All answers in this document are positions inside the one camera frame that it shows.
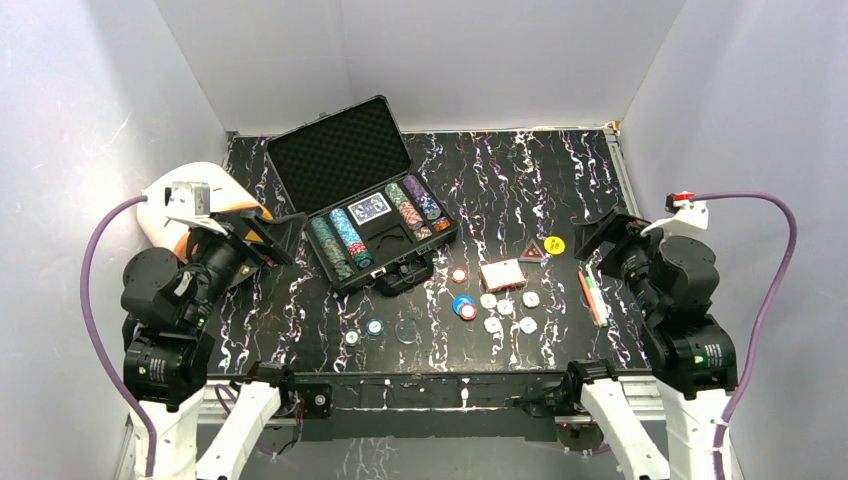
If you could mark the yellow round button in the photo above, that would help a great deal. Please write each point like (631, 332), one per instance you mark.
(554, 245)

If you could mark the red poker chip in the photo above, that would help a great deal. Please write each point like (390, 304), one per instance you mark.
(459, 275)
(468, 312)

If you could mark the black poker set case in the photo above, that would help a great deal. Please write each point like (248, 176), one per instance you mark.
(344, 157)

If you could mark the red card deck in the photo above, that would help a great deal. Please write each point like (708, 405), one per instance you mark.
(502, 275)

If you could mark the green white pen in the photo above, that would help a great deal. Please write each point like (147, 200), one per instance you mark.
(600, 308)

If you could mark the orange pen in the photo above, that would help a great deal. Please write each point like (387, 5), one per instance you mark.
(584, 286)

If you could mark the green blue chip stack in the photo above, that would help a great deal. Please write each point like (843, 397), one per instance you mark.
(332, 249)

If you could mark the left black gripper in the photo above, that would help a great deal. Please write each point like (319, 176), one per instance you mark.
(250, 234)

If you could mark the red triangle dealer marker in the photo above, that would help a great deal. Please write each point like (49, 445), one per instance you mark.
(532, 253)

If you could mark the clear round disc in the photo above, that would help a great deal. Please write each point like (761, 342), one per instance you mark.
(406, 331)

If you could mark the blue card deck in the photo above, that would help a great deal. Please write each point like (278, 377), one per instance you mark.
(369, 208)

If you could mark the red yellow chip stack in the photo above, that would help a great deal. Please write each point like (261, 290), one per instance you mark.
(441, 224)

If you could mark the green white chip stack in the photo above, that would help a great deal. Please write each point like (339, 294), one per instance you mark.
(404, 205)

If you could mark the white and orange cylinder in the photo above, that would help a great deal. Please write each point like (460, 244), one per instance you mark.
(198, 195)

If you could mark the blue small blind button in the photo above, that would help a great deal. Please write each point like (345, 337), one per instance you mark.
(459, 301)

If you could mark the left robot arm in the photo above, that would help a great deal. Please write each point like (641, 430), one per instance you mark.
(213, 239)

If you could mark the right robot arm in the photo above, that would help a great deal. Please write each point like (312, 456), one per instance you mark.
(672, 277)

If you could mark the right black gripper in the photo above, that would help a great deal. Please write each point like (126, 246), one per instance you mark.
(617, 226)

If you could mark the purple chip stack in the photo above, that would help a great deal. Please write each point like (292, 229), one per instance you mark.
(426, 202)

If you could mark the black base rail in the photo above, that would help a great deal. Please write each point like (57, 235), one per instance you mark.
(423, 405)

